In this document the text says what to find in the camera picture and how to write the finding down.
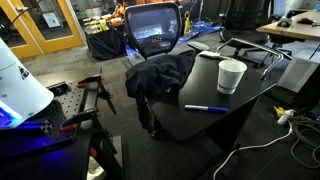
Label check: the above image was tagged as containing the white paper cup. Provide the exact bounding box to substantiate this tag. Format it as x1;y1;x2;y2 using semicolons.
216;59;248;95

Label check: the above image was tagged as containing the black zip jacket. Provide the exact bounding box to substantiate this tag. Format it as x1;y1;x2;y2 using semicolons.
124;49;197;134

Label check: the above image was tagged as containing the blue and white marker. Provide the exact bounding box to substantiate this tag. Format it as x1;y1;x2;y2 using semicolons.
184;104;229;115

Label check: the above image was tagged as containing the black orange bar clamp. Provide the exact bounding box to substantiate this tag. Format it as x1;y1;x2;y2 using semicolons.
75;68;118;116
59;107;118;158

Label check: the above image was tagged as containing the black mesh office chair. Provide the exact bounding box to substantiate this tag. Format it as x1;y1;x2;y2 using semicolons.
123;1;212;66

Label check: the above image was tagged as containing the yellow standing sign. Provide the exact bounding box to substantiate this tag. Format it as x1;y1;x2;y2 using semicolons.
183;11;194;37

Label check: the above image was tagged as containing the black draped table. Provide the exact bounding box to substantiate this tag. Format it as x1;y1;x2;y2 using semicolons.
83;20;129;61

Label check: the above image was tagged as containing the yellow items pile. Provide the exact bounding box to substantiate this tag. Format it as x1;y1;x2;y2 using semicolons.
82;13;124;35

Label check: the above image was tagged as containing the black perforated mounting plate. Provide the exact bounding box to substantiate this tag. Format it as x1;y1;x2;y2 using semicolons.
0;81;90;158

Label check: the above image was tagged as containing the black padded office chair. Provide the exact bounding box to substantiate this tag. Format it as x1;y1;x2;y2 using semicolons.
219;0;294;69

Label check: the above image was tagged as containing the orange framed glass door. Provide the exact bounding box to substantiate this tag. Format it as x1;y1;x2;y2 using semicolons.
0;0;86;60

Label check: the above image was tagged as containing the yellow plug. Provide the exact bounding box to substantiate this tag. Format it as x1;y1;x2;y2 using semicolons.
273;105;288;120

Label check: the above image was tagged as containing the white plug adapter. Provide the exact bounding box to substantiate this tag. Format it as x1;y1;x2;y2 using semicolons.
277;109;295;126

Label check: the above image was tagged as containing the grey box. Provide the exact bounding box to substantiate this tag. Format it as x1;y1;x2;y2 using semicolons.
277;58;320;94

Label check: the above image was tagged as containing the light wooden desk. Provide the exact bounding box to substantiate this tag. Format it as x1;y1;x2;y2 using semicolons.
256;9;320;43

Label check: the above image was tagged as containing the white power cable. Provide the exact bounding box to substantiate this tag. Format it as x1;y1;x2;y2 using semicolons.
212;119;294;180

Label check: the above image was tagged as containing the chrome tube frame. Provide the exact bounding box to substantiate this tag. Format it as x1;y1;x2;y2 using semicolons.
215;37;284;81

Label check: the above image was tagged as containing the grey cable bundle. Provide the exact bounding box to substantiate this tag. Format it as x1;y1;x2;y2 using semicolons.
289;119;320;170

